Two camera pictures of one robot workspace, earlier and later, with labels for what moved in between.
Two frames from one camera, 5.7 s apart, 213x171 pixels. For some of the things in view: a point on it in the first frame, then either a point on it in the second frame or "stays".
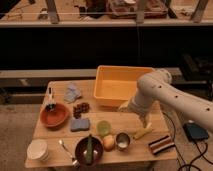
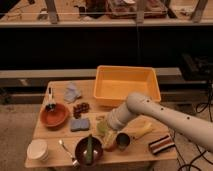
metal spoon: [75, 162] stays
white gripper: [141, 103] → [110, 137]
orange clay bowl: [57, 118] stays
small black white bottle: [50, 103] stays
